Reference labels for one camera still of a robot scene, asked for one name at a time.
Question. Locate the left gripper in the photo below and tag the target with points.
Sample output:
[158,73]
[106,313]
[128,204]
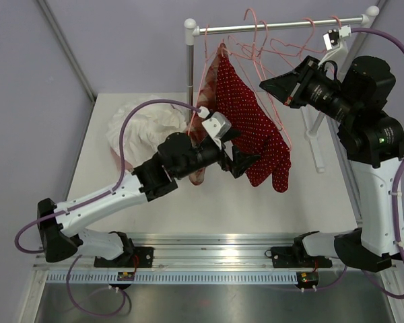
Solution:
[240,161]

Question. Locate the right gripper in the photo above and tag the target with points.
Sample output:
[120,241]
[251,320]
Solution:
[292,87]

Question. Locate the red polka dot skirt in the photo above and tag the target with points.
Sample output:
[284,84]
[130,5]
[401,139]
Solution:
[258,134]

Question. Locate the pink hanger of red skirt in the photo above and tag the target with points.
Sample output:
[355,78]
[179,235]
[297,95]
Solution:
[251,66]

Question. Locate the pink hanger of white skirt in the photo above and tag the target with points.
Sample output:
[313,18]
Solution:
[256,43]

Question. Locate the pink skirt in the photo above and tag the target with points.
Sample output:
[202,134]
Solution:
[117,160]

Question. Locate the pink hanger of floral skirt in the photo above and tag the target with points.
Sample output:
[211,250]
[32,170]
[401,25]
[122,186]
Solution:
[334,33]

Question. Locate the white skirt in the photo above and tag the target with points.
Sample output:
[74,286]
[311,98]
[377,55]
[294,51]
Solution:
[147,129]

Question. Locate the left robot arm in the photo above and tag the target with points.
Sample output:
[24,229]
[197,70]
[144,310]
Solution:
[63,227]

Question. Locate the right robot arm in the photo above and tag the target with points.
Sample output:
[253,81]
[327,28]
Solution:
[374,145]

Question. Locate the red plaid skirt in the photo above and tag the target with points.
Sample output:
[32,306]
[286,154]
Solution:
[195,129]

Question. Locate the pink hanger of plaid skirt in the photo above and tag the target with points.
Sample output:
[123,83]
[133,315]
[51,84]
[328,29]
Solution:
[202,84]

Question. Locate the white metal clothes rack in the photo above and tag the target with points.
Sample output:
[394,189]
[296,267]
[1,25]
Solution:
[366,20]

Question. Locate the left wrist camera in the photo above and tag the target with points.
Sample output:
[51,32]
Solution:
[215,124]

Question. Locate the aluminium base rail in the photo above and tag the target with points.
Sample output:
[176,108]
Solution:
[209,252]

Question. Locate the white slotted cable duct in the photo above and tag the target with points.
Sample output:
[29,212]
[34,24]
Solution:
[173,278]

